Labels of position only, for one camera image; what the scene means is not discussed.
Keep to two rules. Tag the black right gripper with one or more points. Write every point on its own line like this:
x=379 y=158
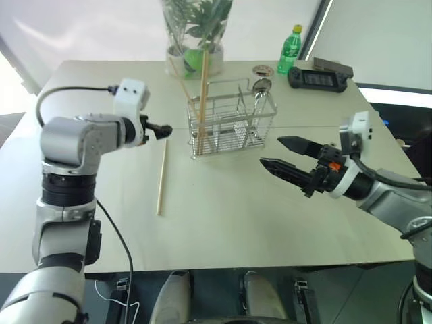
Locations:
x=325 y=177

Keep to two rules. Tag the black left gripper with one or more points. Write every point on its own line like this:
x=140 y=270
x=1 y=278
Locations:
x=147 y=129

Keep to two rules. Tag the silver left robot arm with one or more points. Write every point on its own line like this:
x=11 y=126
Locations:
x=64 y=135

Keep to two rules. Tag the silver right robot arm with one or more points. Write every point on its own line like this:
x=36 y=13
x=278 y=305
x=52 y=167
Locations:
x=388 y=199

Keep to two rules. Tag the metal spoon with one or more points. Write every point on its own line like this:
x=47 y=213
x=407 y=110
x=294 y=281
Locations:
x=262 y=86

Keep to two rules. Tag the wooden chopstick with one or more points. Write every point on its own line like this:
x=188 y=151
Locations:
x=182 y=84
x=203 y=87
x=162 y=179

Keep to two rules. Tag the black handheld controller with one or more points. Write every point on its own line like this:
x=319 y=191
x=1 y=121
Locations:
x=317 y=79

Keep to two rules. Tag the round patterned coaster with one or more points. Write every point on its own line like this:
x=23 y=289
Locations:
x=262 y=70

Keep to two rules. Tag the dark brown box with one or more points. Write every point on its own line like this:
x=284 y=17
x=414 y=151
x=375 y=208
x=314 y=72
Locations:
x=334 y=65

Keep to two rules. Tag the green plastic bottle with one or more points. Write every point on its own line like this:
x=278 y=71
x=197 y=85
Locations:
x=289 y=50

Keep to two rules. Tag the green leafy plant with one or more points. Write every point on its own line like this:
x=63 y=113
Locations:
x=202 y=20

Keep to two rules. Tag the grey rounded robot foot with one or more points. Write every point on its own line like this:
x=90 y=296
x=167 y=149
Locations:
x=265 y=297
x=170 y=297

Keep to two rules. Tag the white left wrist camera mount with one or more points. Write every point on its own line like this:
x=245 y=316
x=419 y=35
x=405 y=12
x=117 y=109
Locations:
x=131 y=92

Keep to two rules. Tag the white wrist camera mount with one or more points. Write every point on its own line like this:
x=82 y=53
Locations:
x=359 y=128
x=131 y=92

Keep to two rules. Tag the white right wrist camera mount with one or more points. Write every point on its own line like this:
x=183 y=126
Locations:
x=359 y=128

